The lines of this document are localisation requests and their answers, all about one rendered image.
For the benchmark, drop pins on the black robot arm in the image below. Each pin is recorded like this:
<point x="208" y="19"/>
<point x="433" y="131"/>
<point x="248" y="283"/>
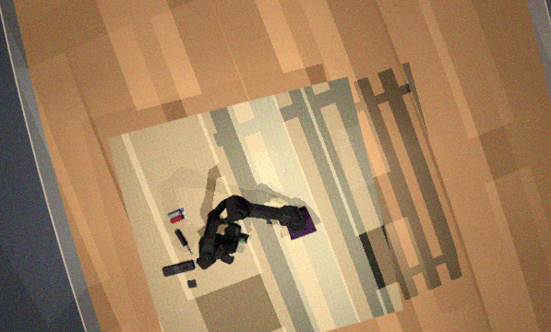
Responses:
<point x="238" y="208"/>

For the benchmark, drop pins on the black screwdriver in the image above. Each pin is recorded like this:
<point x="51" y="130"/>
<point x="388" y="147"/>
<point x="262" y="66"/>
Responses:
<point x="181" y="239"/>

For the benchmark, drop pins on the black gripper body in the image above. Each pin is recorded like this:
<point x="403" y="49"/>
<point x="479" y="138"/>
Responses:
<point x="233" y="230"/>

